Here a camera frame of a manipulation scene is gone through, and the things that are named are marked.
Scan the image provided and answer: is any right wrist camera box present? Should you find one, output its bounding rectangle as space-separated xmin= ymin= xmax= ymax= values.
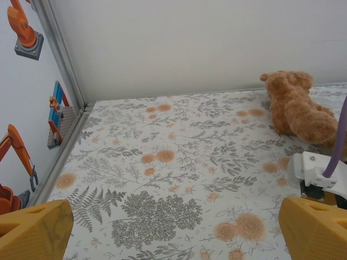
xmin=287 ymin=151 xmax=347 ymax=210

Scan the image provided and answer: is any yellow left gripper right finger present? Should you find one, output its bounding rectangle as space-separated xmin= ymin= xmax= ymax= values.
xmin=279 ymin=197 xmax=347 ymax=260

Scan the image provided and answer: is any blue conveyor wall sticker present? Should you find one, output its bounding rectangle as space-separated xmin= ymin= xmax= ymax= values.
xmin=47 ymin=80 xmax=76 ymax=151

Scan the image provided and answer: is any brown teddy bear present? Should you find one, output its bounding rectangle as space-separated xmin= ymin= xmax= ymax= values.
xmin=259 ymin=69 xmax=347 ymax=160

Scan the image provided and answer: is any aluminium frame post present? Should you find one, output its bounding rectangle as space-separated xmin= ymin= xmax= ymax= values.
xmin=40 ymin=0 xmax=92 ymax=113

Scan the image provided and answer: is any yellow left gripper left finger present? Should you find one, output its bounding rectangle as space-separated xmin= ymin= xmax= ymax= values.
xmin=0 ymin=199 xmax=74 ymax=260

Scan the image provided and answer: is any orange robot sticker grey base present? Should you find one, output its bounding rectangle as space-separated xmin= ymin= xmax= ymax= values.
xmin=7 ymin=0 xmax=44 ymax=61

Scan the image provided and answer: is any floral patterned table cloth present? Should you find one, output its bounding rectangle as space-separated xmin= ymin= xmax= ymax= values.
xmin=40 ymin=83 xmax=347 ymax=260

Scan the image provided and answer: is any thin aluminium frame rail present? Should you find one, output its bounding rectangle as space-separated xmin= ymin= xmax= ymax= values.
xmin=34 ymin=104 xmax=95 ymax=205
xmin=86 ymin=83 xmax=347 ymax=106

